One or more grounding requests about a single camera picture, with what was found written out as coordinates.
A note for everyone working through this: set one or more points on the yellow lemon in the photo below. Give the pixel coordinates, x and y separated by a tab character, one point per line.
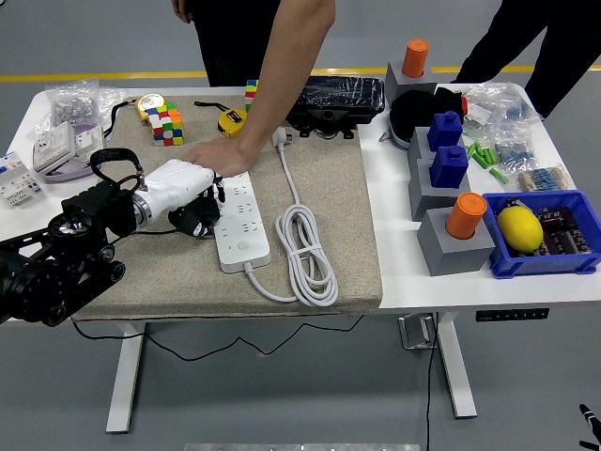
519	230

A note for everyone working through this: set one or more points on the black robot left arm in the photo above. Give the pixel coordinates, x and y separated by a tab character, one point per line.
47	282

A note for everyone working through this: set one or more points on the taped resistor strip bundle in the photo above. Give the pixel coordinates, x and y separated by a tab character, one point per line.
542	179

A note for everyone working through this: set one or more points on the clear bag of metal nuts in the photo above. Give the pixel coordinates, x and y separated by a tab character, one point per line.
70	108

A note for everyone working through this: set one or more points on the yellow round tape measure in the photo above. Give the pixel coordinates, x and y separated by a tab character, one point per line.
149	103

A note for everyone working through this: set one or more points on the dark brown capacitor heap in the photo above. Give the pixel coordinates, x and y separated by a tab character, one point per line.
563	235

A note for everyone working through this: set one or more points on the white power strip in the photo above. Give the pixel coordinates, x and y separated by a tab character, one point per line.
249	225

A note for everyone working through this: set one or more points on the small metal clip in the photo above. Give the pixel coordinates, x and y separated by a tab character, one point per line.
386	137

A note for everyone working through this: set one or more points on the black cloth cap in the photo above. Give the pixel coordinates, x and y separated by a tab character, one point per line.
418	110

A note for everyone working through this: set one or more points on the small black white figure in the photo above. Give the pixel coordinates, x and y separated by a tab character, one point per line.
512	203

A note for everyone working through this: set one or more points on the person's right hand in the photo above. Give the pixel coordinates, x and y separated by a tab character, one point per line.
182	8

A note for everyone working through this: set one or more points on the grey-brown mat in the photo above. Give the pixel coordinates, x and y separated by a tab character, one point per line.
328	211

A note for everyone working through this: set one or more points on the black plug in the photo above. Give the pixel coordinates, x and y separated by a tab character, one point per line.
192	216

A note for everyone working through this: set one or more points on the grey block with round hole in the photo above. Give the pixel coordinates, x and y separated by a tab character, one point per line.
399	82
441	253

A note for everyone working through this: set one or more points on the white wall switch panel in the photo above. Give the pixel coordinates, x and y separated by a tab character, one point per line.
89	141

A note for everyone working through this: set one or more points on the white table leg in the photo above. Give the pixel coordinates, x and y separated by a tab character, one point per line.
459	376
126	376

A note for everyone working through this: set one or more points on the colourful puzzle cube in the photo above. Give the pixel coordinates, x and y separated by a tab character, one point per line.
251	91
166	127

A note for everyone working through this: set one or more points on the black plastic-wrapped case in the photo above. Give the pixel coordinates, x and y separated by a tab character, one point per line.
343	94

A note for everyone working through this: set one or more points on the white circuit breaker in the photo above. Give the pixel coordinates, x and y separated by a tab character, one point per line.
19	185

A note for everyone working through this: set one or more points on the clear plastic bag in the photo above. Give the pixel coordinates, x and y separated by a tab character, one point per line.
110	101

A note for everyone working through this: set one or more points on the black table control panel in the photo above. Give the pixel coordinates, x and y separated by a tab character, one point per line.
512	315

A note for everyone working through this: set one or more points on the orange cylinder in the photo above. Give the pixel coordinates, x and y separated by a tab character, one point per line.
465	216
415	58

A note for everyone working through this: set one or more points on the clear bag of blue resistors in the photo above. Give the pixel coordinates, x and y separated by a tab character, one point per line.
514	152
512	110

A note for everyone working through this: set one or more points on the yellow square tape measure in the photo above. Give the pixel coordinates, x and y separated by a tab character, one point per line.
230	123

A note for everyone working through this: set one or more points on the small orange red object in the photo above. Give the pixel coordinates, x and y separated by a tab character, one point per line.
465	105

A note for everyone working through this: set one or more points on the green wall anchors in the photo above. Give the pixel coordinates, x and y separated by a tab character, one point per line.
481	155
498	175

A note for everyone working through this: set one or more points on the person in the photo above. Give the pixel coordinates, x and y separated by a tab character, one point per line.
230	42
563	47

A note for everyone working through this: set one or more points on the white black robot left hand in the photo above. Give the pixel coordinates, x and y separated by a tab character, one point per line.
178	181

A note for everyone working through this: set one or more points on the blue square peg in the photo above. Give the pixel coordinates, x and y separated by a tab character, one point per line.
448	169
443	131

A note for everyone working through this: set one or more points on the grey block with square hole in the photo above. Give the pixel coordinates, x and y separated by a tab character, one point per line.
417	145
422	197

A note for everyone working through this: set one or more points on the person's left forearm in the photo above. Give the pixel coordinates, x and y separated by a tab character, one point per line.
284	70

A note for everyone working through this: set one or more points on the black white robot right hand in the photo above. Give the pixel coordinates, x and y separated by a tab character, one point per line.
588	412

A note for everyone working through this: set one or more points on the person's left hand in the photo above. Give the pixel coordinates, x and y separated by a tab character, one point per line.
225	157

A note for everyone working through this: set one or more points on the blue plastic bin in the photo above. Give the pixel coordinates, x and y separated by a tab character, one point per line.
540	265

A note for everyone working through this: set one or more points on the silver metal bracket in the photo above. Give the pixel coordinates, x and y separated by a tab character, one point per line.
415	331

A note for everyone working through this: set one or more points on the white wall socket panel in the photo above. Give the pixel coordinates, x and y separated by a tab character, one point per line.
54	145

